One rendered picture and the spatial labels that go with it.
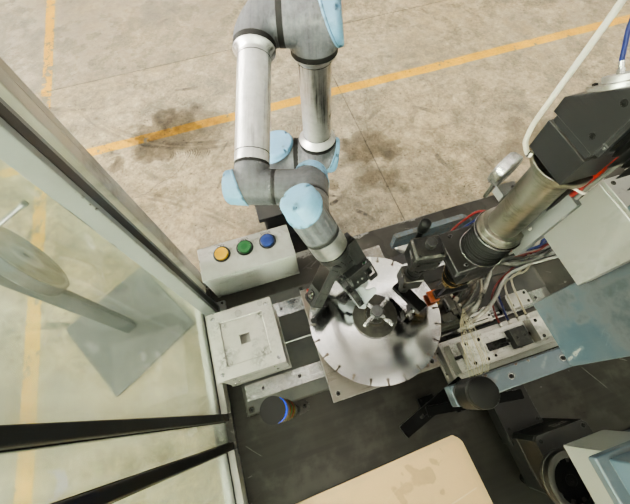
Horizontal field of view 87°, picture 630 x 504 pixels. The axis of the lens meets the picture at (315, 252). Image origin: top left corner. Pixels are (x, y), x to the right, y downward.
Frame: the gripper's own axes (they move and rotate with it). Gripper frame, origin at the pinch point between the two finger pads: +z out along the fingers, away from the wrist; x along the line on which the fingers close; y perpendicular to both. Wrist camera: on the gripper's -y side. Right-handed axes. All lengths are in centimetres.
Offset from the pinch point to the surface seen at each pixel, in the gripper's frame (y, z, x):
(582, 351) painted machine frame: 20.2, -5.9, -37.8
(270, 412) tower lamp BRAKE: -24.5, -15.3, -18.2
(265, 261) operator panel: -12.7, -8.6, 27.9
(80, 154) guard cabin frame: -21, -59, 12
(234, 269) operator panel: -21.1, -11.7, 30.0
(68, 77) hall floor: -60, -77, 309
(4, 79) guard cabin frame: -19, -70, 4
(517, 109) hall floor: 185, 88, 121
